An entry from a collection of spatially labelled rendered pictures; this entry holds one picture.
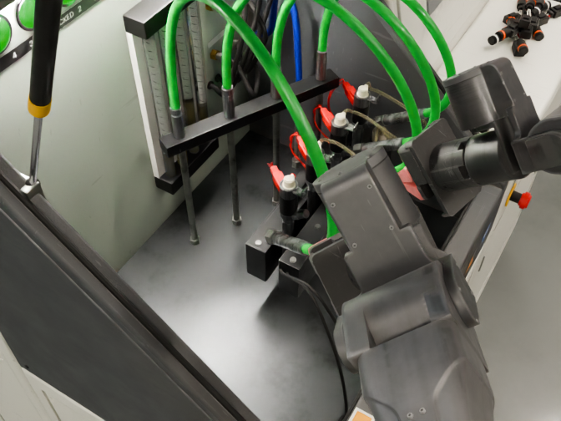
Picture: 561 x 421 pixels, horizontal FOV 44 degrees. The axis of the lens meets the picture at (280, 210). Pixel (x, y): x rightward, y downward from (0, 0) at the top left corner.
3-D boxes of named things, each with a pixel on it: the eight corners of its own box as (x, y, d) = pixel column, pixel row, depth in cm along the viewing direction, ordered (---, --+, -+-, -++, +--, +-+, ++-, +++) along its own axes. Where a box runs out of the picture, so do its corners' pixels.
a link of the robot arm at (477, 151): (518, 185, 71) (550, 165, 74) (493, 123, 70) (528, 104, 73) (468, 194, 77) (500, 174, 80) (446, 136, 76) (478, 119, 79)
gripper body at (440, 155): (433, 119, 84) (479, 105, 78) (472, 190, 86) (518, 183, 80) (399, 145, 81) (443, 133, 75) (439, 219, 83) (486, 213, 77)
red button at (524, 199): (521, 219, 141) (528, 202, 137) (502, 210, 142) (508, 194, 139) (529, 202, 144) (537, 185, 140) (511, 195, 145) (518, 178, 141)
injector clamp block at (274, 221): (297, 322, 119) (299, 269, 107) (248, 296, 122) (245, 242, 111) (384, 195, 138) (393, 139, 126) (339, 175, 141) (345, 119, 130)
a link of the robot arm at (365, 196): (356, 386, 44) (482, 333, 42) (265, 231, 42) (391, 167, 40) (368, 309, 55) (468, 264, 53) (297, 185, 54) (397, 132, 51)
